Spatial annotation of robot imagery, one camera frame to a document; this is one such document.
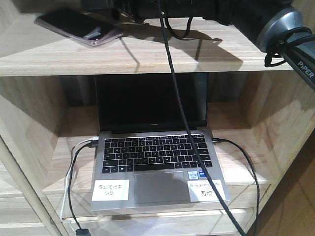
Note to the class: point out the silver laptop computer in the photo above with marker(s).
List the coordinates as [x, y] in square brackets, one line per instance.
[154, 146]

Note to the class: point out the black foldable smartphone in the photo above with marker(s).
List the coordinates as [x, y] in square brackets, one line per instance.
[86, 29]

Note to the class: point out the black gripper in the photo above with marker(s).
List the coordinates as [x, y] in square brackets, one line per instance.
[120, 10]

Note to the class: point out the light wooden desk shelf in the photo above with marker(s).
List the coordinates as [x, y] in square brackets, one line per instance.
[273, 118]

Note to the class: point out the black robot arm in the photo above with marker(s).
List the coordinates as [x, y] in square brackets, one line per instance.
[275, 27]

